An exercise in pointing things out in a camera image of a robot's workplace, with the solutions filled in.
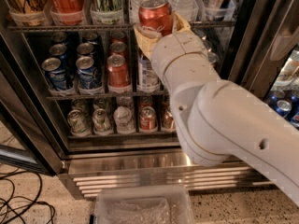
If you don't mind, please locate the gold can bottom shelf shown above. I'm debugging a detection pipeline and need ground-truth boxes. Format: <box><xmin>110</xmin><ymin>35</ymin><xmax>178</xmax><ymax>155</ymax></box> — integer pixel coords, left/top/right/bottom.
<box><xmin>162</xmin><ymin>106</ymin><xmax>176</xmax><ymax>132</ymax></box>

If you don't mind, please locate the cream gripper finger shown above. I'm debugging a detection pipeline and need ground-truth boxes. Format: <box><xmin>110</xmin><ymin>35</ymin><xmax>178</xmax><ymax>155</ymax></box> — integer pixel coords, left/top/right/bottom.
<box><xmin>134</xmin><ymin>24</ymin><xmax>162</xmax><ymax>60</ymax></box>
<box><xmin>172</xmin><ymin>12</ymin><xmax>191</xmax><ymax>34</ymax></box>

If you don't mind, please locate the brown tea bottle white cap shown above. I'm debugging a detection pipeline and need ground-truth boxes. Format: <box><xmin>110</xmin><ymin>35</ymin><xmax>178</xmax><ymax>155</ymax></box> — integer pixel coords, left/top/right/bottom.
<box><xmin>137</xmin><ymin>49</ymin><xmax>160</xmax><ymax>92</ymax></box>

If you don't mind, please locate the gold can middle shelf front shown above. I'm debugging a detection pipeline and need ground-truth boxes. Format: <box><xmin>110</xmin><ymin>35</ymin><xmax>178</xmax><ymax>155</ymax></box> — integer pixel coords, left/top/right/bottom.
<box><xmin>207</xmin><ymin>52</ymin><xmax>219</xmax><ymax>68</ymax></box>

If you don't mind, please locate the blue pepsi can front right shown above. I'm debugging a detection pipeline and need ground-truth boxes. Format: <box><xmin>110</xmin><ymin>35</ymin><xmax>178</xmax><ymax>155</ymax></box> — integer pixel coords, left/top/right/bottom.
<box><xmin>76</xmin><ymin>56</ymin><xmax>103</xmax><ymax>95</ymax></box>

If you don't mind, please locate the clear bottle bottom shelf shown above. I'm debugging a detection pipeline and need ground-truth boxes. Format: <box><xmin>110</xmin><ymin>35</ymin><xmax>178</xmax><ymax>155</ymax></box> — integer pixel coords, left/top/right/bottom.
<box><xmin>113</xmin><ymin>106</ymin><xmax>135</xmax><ymax>134</ymax></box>

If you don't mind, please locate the blue pepsi can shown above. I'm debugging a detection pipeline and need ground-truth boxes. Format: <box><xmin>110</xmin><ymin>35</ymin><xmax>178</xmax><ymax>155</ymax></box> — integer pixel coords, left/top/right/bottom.
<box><xmin>76</xmin><ymin>56</ymin><xmax>103</xmax><ymax>95</ymax></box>
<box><xmin>41</xmin><ymin>57</ymin><xmax>73</xmax><ymax>91</ymax></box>

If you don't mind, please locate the gold can top shelf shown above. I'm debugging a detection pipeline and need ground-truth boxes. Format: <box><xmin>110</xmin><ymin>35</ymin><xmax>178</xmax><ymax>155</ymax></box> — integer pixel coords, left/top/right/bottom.
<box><xmin>7</xmin><ymin>0</ymin><xmax>48</xmax><ymax>26</ymax></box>

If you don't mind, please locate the stainless fridge body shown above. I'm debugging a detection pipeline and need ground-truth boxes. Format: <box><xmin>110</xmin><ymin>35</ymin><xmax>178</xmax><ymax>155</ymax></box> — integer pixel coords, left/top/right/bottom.
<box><xmin>0</xmin><ymin>0</ymin><xmax>275</xmax><ymax>199</ymax></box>

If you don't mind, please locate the clear plastic bin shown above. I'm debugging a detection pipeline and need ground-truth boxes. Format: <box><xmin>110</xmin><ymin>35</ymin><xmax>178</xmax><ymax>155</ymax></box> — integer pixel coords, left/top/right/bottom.
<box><xmin>93</xmin><ymin>185</ymin><xmax>195</xmax><ymax>224</ymax></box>

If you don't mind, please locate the green can bottom left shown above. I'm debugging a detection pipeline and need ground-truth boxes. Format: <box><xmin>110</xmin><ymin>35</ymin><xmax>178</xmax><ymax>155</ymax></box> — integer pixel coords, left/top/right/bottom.
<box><xmin>67</xmin><ymin>109</ymin><xmax>91</xmax><ymax>137</ymax></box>

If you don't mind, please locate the closed glass fridge door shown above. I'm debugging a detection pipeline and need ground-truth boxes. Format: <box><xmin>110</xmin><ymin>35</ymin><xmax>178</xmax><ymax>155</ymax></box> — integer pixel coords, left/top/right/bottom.
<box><xmin>218</xmin><ymin>0</ymin><xmax>299</xmax><ymax>129</ymax></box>

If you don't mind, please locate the gold can shelf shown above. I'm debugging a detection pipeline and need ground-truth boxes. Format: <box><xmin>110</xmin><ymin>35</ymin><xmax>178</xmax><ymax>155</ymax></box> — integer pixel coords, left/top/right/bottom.
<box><xmin>162</xmin><ymin>106</ymin><xmax>176</xmax><ymax>132</ymax></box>
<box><xmin>207</xmin><ymin>52</ymin><xmax>219</xmax><ymax>68</ymax></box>
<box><xmin>7</xmin><ymin>0</ymin><xmax>48</xmax><ymax>26</ymax></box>

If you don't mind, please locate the blue pepsi can front left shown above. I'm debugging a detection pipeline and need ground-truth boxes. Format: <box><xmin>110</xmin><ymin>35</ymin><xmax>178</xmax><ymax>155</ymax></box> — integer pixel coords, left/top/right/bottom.
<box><xmin>41</xmin><ymin>57</ymin><xmax>73</xmax><ymax>91</ymax></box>

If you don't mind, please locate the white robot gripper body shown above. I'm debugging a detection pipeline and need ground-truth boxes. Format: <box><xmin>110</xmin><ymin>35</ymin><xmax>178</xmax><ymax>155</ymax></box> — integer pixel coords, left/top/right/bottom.
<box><xmin>150</xmin><ymin>32</ymin><xmax>220</xmax><ymax>85</ymax></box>

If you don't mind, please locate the open fridge door left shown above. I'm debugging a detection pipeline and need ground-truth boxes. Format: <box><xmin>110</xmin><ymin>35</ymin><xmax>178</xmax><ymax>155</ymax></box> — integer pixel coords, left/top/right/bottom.
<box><xmin>0</xmin><ymin>37</ymin><xmax>64</xmax><ymax>175</ymax></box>

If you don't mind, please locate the red can middle shelf front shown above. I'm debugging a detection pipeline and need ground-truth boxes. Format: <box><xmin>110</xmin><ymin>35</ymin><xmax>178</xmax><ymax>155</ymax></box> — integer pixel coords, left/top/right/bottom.
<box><xmin>107</xmin><ymin>55</ymin><xmax>132</xmax><ymax>93</ymax></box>

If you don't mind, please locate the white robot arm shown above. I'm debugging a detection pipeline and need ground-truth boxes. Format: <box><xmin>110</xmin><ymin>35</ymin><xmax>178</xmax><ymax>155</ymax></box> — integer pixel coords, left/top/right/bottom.
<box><xmin>134</xmin><ymin>13</ymin><xmax>299</xmax><ymax>204</ymax></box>

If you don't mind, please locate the red can shelf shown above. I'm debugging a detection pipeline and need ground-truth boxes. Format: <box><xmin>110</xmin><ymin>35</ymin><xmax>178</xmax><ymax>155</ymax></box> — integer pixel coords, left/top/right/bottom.
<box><xmin>139</xmin><ymin>106</ymin><xmax>157</xmax><ymax>132</ymax></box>
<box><xmin>107</xmin><ymin>55</ymin><xmax>132</xmax><ymax>93</ymax></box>

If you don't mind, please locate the black floor cable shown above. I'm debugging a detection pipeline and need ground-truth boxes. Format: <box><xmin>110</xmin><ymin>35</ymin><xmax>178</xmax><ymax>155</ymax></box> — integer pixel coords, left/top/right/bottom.
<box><xmin>0</xmin><ymin>163</ymin><xmax>57</xmax><ymax>224</ymax></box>

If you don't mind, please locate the red can bottom shelf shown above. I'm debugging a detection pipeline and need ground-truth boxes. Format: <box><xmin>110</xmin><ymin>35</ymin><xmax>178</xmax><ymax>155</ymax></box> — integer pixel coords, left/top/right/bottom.
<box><xmin>139</xmin><ymin>106</ymin><xmax>157</xmax><ymax>132</ymax></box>

